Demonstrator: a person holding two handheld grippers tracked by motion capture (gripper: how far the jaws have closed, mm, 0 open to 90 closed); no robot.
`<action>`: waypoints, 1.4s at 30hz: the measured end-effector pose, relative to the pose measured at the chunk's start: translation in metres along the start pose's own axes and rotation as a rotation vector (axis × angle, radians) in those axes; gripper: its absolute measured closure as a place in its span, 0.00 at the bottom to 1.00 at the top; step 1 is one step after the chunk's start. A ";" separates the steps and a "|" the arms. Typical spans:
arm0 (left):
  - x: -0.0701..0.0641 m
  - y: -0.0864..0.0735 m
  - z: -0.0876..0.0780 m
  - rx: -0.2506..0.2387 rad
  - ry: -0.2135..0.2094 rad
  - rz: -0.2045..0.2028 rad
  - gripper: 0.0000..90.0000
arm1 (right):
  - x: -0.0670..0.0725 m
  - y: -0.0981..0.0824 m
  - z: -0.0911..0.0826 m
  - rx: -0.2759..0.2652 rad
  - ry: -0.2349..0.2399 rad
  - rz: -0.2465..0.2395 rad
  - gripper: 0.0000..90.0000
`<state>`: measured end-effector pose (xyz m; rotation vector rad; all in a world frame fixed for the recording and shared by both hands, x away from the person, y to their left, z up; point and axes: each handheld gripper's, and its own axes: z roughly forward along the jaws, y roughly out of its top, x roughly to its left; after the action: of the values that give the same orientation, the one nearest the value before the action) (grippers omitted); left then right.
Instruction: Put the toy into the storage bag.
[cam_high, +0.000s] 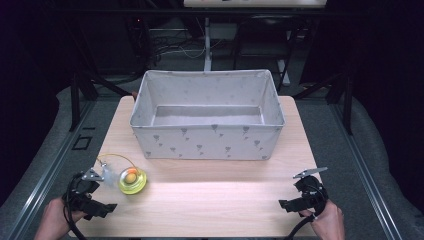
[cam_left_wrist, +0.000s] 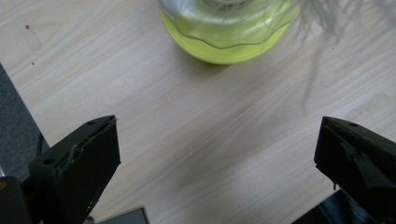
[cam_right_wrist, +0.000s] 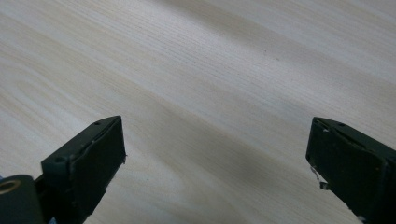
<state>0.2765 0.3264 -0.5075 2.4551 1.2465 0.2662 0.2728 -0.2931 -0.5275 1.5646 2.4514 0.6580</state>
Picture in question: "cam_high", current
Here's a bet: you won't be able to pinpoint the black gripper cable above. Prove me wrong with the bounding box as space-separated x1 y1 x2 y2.
63 171 88 240
285 214 317 240

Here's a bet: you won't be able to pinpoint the person's left hand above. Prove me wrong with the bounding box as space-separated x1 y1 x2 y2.
34 197 88 240

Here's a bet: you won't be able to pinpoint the grey printed fabric storage box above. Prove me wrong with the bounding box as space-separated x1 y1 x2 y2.
129 69 286 162

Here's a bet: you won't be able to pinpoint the black metal stand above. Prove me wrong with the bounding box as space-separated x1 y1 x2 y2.
293 71 355 136
67 71 134 133

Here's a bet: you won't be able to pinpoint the black chair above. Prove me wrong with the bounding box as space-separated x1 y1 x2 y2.
231 14 298 92

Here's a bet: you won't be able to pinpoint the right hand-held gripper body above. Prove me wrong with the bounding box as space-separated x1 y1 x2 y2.
292 166 330 216

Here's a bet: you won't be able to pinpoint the yellow round toy with wire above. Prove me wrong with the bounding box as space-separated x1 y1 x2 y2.
95 153 148 196

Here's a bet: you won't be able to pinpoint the person's right hand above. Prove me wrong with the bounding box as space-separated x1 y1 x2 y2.
299 199 346 240

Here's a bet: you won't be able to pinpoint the white desk leg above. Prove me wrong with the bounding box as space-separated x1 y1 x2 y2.
203 17 213 72

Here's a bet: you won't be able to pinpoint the loose floor cables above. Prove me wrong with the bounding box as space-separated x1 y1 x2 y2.
149 34 224 61

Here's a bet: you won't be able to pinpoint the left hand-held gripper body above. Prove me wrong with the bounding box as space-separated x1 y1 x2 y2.
62 167 105 212

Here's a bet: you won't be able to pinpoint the silver floor rail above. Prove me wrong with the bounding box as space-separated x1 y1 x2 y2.
6 99 98 240
329 102 404 240

